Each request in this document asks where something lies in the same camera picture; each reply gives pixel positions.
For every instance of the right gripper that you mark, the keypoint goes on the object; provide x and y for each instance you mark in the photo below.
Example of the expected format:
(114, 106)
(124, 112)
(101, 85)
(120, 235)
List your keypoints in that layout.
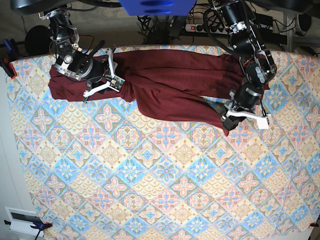
(90, 69)

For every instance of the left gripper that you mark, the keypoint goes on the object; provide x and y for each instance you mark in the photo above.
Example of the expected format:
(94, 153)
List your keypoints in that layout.
(245, 98)

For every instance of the dark red t-shirt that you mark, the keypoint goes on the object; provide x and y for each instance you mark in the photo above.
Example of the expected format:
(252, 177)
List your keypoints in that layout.
(171, 85)

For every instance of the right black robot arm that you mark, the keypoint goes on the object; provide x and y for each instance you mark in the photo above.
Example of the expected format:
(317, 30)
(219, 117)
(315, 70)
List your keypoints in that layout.
(71, 61)

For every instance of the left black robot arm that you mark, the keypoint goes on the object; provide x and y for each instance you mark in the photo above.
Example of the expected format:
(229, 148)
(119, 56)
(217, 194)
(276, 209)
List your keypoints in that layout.
(255, 60)

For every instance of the black round stool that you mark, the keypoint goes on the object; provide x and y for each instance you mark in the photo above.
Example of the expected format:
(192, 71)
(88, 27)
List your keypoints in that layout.
(37, 41)

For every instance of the black orange table clamp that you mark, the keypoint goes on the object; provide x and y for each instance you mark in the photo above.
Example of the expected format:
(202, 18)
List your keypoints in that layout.
(8, 68)

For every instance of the blue clamp upper left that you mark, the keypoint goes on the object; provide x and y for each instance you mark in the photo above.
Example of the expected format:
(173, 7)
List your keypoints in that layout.
(10, 44)

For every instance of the patterned tablecloth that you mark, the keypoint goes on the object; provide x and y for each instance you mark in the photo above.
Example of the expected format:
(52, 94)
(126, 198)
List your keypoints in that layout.
(101, 170)

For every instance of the orange corner clamp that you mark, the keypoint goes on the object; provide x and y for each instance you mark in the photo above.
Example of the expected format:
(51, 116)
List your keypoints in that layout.
(314, 225)

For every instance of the blue black bar clamp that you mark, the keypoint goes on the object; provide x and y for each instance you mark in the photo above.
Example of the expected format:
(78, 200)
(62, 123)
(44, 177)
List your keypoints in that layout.
(37, 225)

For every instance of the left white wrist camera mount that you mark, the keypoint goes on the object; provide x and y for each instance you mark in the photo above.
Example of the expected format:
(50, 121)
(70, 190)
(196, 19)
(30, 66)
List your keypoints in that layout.
(262, 118)

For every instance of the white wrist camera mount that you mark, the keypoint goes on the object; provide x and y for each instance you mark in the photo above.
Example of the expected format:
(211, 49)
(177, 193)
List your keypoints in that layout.
(262, 118)
(106, 81)

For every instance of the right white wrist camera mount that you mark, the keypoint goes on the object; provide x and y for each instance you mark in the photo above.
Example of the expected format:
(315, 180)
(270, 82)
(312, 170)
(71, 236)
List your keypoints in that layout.
(106, 81)

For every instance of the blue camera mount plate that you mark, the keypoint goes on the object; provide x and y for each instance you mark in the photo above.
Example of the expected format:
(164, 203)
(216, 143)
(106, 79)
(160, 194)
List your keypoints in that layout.
(157, 7)

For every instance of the white power strip red switch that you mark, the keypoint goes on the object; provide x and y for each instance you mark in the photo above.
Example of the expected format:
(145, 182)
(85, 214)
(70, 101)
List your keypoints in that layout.
(199, 28)

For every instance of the white wall socket box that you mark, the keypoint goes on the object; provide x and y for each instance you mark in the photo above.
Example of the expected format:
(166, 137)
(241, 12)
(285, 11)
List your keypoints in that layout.
(22, 220)

